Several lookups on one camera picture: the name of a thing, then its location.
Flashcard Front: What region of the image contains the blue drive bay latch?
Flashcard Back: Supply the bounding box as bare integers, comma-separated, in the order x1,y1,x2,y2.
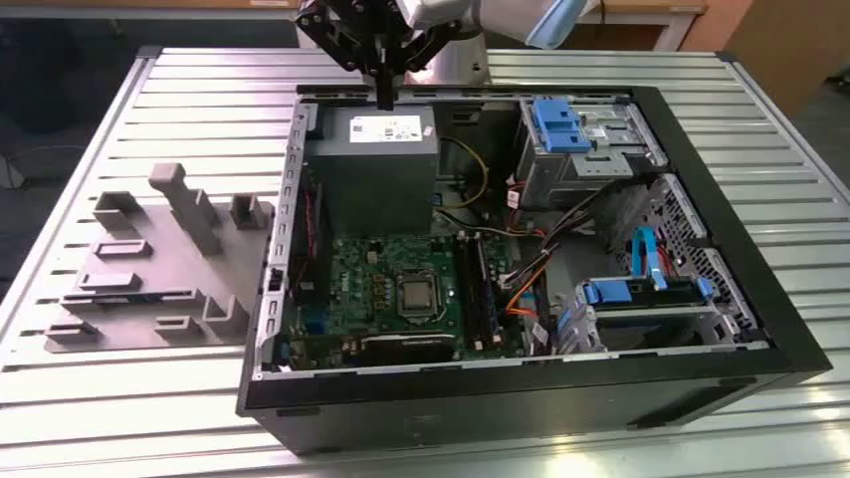
532,99,592,154

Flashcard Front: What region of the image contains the black graphics card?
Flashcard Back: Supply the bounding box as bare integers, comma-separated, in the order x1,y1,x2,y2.
357,334,458,364

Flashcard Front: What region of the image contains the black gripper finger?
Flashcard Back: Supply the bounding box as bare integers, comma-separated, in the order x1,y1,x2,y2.
386,22,480,111
294,2,389,111

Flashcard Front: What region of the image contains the orange wire bundle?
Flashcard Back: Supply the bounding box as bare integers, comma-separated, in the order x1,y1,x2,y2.
502,278,549,319

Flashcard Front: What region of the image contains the red wire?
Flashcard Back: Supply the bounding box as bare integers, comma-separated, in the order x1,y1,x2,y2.
290,188,317,290

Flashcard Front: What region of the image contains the black RAM slot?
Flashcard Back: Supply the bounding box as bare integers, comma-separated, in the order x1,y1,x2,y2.
452,231,473,350
462,232,486,350

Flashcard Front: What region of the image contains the silver disk bay cage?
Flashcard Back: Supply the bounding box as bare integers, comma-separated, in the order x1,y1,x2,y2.
576,276,757,350

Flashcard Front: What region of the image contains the silver drive cage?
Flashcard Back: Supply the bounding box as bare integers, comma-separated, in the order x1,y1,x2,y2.
516,97,669,210

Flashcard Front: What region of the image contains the green motherboard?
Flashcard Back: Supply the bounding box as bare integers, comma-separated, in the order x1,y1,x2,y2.
274,231,532,372

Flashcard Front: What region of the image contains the grey parts rack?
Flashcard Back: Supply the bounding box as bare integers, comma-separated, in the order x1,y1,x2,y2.
42,161,277,355

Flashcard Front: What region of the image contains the blue SATA cable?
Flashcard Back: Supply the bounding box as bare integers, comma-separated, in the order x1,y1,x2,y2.
629,226,669,293

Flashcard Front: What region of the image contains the hard disk in blue carrier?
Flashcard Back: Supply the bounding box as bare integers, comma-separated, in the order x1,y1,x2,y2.
581,277,716,313

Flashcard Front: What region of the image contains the grey power supply unit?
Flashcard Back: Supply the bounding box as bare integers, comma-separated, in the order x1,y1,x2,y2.
302,104,442,238

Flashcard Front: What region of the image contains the brown wooden cabinet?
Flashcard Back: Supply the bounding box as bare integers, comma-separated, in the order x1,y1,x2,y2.
689,0,850,150

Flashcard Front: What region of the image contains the black cable bundle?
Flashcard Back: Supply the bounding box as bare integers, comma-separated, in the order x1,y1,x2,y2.
500,176,659,290

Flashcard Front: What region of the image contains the yellow wire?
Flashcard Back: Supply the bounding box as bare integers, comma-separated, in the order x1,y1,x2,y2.
436,137,490,210

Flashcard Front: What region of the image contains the black open PC case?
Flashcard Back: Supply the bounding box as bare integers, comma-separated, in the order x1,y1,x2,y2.
234,83,835,457

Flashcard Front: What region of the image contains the silver CPU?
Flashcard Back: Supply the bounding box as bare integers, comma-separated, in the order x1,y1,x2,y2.
397,279,432,311

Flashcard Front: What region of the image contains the blue RAM stick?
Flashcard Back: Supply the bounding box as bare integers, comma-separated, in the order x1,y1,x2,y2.
62,292,200,306

